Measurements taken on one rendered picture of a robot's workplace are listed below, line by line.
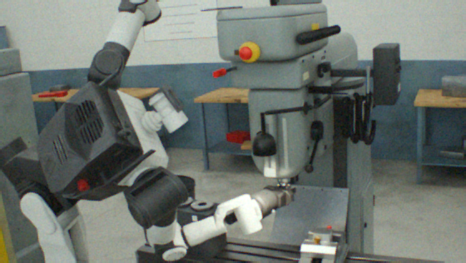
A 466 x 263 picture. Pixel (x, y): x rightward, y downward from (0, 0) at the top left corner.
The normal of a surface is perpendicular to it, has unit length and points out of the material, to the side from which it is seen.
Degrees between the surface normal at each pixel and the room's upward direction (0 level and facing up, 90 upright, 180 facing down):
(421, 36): 90
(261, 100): 90
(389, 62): 90
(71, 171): 74
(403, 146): 90
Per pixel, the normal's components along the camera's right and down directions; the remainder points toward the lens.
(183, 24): -0.42, 0.25
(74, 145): -0.59, -0.04
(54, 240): -0.11, 0.24
